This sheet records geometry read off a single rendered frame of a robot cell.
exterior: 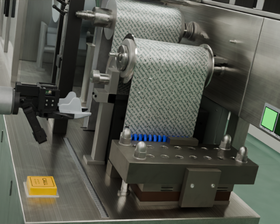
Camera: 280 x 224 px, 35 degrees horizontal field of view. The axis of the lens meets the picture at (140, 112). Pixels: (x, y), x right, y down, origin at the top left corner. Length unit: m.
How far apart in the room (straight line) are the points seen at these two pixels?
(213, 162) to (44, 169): 0.49
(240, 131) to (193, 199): 0.50
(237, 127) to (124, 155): 0.60
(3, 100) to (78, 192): 0.32
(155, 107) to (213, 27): 0.38
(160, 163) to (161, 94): 0.24
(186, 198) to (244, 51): 0.47
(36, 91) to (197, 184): 0.50
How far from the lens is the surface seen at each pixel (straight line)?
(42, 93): 1.21
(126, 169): 1.16
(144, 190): 1.21
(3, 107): 1.21
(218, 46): 1.51
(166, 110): 1.36
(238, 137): 1.69
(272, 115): 1.24
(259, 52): 1.32
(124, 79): 1.33
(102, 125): 1.39
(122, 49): 1.31
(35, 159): 1.42
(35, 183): 1.21
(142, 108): 1.33
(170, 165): 1.20
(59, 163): 1.41
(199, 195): 1.26
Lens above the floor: 1.46
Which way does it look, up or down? 16 degrees down
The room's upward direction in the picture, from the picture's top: 11 degrees clockwise
